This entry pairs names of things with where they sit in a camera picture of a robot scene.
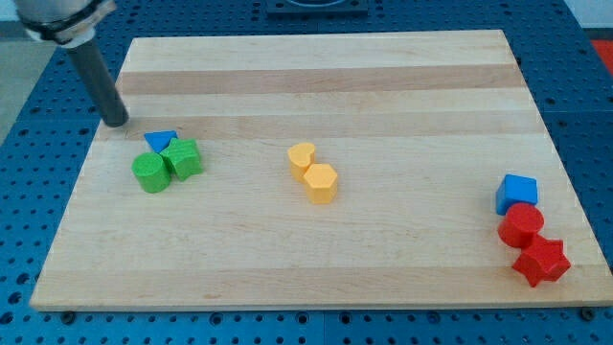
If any green cylinder block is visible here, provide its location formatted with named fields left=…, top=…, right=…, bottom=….
left=131, top=152, right=170, bottom=194

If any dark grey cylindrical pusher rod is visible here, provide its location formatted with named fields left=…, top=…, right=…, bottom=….
left=67, top=39, right=128, bottom=127

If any blue triangle block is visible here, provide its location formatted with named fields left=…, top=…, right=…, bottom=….
left=144, top=130, right=178, bottom=153

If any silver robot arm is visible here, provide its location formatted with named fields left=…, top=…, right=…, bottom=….
left=14, top=0, right=128, bottom=127

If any wooden board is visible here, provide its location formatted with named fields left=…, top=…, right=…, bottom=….
left=30, top=30, right=612, bottom=311

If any blue cube block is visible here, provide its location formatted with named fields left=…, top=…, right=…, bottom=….
left=494, top=174, right=538, bottom=216

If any dark mounting plate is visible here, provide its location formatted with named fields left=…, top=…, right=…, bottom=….
left=264, top=0, right=369, bottom=16

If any red star block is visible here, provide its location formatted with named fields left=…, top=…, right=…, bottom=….
left=512, top=235, right=572, bottom=288

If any yellow heart block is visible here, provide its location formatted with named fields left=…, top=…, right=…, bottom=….
left=287, top=142, right=316, bottom=183

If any green star block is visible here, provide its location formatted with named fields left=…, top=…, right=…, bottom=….
left=160, top=138, right=204, bottom=181

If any yellow hexagon block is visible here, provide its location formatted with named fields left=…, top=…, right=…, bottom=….
left=304, top=164, right=338, bottom=204

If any red cylinder block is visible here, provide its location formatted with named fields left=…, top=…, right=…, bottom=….
left=497, top=202, right=545, bottom=248

